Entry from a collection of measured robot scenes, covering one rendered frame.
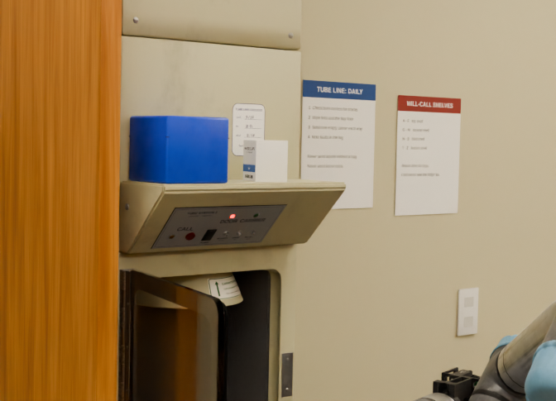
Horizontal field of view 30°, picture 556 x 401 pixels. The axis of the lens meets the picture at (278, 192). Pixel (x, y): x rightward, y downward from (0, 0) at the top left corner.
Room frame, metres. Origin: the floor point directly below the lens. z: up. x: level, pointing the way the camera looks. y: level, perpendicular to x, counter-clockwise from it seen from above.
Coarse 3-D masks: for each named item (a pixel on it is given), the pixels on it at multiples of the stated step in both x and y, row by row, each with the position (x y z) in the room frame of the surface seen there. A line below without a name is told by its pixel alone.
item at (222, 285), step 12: (180, 276) 1.56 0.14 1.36; (192, 276) 1.56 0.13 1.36; (204, 276) 1.56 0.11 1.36; (216, 276) 1.58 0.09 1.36; (228, 276) 1.60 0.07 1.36; (192, 288) 1.55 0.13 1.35; (204, 288) 1.56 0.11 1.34; (216, 288) 1.57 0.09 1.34; (228, 288) 1.59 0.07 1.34; (228, 300) 1.57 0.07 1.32; (240, 300) 1.60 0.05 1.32
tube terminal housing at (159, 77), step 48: (144, 48) 1.46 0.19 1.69; (192, 48) 1.51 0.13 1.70; (240, 48) 1.56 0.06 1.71; (144, 96) 1.46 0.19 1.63; (192, 96) 1.51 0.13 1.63; (240, 96) 1.56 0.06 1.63; (288, 96) 1.62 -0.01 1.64; (288, 144) 1.62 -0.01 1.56; (288, 288) 1.62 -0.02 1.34; (288, 336) 1.63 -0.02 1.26
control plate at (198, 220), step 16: (176, 208) 1.39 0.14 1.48; (192, 208) 1.40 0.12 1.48; (208, 208) 1.42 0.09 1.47; (224, 208) 1.44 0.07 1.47; (240, 208) 1.45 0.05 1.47; (256, 208) 1.47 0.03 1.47; (272, 208) 1.49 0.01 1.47; (176, 224) 1.41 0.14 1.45; (192, 224) 1.43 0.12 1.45; (208, 224) 1.45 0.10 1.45; (224, 224) 1.47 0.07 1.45; (240, 224) 1.48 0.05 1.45; (256, 224) 1.50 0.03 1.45; (272, 224) 1.52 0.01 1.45; (160, 240) 1.42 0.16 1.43; (176, 240) 1.44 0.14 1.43; (192, 240) 1.46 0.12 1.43; (224, 240) 1.50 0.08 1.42; (240, 240) 1.52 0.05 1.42; (256, 240) 1.54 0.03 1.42
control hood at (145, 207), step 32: (128, 192) 1.42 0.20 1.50; (160, 192) 1.35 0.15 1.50; (192, 192) 1.38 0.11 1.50; (224, 192) 1.41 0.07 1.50; (256, 192) 1.44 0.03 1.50; (288, 192) 1.48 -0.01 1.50; (320, 192) 1.52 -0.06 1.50; (128, 224) 1.42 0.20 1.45; (160, 224) 1.40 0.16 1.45; (288, 224) 1.55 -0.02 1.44
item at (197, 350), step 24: (144, 288) 1.36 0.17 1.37; (168, 288) 1.29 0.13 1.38; (144, 312) 1.36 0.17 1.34; (168, 312) 1.29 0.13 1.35; (192, 312) 1.22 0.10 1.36; (216, 312) 1.16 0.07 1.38; (144, 336) 1.36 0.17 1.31; (168, 336) 1.29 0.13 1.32; (192, 336) 1.22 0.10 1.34; (216, 336) 1.16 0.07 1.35; (144, 360) 1.36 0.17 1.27; (168, 360) 1.29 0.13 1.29; (192, 360) 1.22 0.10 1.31; (216, 360) 1.16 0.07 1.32; (144, 384) 1.36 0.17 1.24; (168, 384) 1.28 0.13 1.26; (192, 384) 1.22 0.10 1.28; (216, 384) 1.16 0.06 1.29
